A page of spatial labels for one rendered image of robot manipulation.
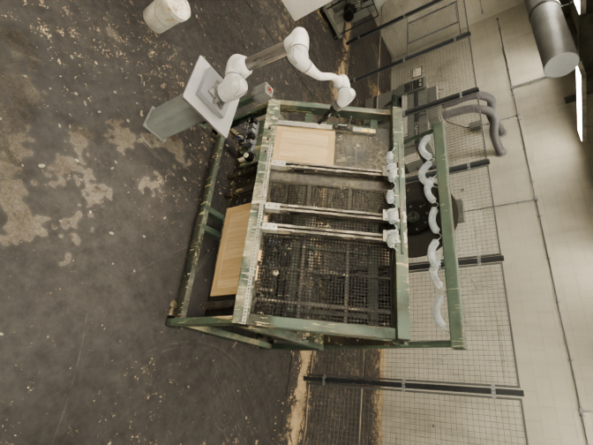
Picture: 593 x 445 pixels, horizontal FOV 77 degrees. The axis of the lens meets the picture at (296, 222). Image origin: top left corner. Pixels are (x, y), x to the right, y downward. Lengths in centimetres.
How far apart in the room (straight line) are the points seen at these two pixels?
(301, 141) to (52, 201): 208
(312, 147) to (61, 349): 254
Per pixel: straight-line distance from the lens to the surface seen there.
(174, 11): 411
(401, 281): 301
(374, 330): 292
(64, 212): 315
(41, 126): 327
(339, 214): 315
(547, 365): 709
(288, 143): 358
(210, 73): 332
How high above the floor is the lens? 280
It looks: 32 degrees down
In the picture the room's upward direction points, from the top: 79 degrees clockwise
